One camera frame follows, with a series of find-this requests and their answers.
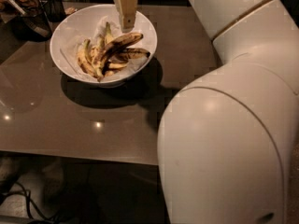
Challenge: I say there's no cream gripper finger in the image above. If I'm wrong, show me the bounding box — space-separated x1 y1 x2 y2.
113 0 138 33

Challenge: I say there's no long spotted banana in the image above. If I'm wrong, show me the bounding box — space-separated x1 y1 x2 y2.
92 32 143 81

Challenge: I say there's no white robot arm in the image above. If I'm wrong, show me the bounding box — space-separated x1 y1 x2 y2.
157 0 299 224

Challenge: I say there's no green tipped banana behind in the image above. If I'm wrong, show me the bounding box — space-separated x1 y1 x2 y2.
105 21 114 44

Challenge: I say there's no white ceramic bowl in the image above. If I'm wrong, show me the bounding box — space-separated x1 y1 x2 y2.
50 4 158 89

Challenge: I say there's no dark spotted banana right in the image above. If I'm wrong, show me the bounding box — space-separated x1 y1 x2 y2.
116 48 150 61

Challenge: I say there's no yellow banana in middle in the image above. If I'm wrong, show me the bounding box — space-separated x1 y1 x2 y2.
104 63 127 77

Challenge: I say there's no yellow green banana left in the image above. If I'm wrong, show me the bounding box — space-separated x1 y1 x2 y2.
77 39 97 78

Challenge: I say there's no black mesh pen cup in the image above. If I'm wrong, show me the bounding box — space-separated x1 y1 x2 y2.
42 0 66 22

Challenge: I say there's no black mesh basket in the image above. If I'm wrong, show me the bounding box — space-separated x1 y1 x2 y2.
10 7 52 42

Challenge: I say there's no black floor cable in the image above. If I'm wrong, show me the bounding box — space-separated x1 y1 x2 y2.
0 180 82 224

